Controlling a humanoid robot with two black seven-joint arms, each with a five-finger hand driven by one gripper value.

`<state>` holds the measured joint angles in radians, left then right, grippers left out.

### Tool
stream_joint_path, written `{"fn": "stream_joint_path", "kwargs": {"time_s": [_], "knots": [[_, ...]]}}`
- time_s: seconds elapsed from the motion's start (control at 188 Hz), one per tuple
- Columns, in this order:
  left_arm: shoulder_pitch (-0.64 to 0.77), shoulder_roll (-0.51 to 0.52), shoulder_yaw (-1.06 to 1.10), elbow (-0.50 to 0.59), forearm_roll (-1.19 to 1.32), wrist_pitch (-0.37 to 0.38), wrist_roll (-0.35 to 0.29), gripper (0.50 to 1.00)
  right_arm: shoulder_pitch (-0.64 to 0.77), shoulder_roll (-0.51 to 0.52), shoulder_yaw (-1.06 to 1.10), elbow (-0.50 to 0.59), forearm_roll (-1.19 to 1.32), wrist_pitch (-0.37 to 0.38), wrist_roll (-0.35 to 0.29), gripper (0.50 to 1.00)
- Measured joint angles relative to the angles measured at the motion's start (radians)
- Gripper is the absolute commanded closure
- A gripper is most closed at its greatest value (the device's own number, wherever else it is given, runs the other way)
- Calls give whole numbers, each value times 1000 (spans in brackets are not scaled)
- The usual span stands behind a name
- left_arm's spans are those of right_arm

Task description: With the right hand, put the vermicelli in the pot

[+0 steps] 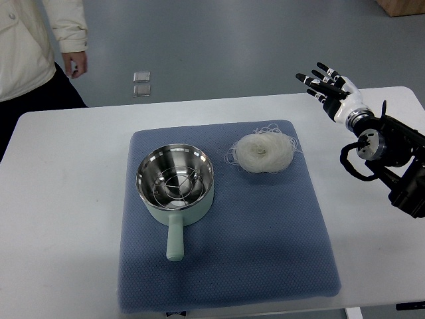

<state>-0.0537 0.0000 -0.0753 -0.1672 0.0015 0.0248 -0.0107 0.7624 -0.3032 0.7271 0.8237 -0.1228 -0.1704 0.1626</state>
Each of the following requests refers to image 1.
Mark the metal floor plate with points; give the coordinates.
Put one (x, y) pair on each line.
(141, 76)
(142, 90)

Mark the mint green steel pot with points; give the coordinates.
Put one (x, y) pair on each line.
(175, 217)

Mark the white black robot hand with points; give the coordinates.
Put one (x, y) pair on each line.
(340, 98)

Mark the lower metal floor plate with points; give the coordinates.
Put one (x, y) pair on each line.
(142, 90)

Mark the upper metal floor plate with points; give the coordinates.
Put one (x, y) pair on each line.
(141, 76)

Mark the bystander bare hand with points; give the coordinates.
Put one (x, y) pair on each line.
(75, 63)

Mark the wire steaming rack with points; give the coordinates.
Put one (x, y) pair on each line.
(180, 184)

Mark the wooden box corner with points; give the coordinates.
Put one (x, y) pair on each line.
(401, 8)

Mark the white vermicelli nest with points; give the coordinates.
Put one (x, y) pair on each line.
(265, 150)

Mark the white table leg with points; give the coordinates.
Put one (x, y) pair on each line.
(353, 313)

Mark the blue quilted mat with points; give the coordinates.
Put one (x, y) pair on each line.
(264, 238)

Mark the person in cream jacket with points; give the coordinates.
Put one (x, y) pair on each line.
(31, 79)

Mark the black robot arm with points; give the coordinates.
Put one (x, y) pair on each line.
(394, 153)

